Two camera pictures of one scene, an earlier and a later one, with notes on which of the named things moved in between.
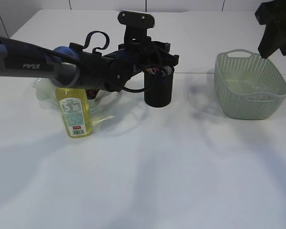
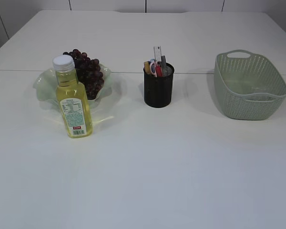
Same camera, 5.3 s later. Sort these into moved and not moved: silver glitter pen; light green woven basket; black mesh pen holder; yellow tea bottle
Moved: silver glitter pen
Not moved: light green woven basket; black mesh pen holder; yellow tea bottle
